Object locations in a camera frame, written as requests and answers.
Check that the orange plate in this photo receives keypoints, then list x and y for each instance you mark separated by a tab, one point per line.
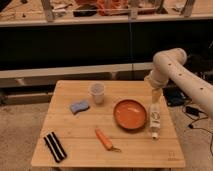
130	114

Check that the wooden table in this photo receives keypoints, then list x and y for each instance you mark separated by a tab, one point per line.
77	135

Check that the orange object on shelf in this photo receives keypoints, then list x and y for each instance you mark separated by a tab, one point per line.
112	7

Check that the translucent plastic cup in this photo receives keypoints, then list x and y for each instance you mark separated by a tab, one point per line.
97	90

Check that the metal shelf rack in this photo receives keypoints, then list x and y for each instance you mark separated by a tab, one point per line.
14	13

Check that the blue sponge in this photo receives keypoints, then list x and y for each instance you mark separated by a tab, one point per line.
79	107

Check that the orange carrot toy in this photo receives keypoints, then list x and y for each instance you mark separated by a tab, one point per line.
105	141

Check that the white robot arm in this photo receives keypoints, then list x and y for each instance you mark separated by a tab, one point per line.
169	65

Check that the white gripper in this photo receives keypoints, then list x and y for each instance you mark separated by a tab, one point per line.
154	113

